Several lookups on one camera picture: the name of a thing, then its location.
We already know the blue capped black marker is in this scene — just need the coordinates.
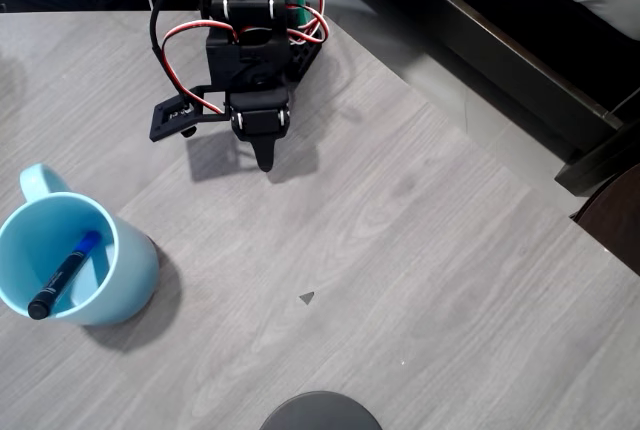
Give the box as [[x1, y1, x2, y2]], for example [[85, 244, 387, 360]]
[[27, 229, 102, 321]]

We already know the black perforated arm base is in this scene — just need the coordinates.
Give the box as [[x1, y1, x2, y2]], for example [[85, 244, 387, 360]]
[[287, 14, 327, 84]]

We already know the light blue mug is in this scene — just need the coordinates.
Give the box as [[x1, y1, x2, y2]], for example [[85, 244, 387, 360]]
[[0, 163, 161, 327]]

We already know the dark grey round object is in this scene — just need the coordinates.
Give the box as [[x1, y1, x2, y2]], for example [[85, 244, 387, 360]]
[[259, 390, 384, 430]]

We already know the brown round wooden furniture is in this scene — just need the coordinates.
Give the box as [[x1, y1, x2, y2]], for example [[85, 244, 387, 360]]
[[569, 163, 640, 276]]

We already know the black gripper camera mount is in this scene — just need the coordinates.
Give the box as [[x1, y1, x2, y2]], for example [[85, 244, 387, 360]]
[[148, 84, 232, 144]]

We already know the black camera cable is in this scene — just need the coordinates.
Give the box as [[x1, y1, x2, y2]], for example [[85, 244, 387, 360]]
[[149, 0, 221, 116]]

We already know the dark wooden bed frame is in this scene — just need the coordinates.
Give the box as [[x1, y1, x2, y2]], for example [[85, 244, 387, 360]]
[[314, 0, 640, 197]]

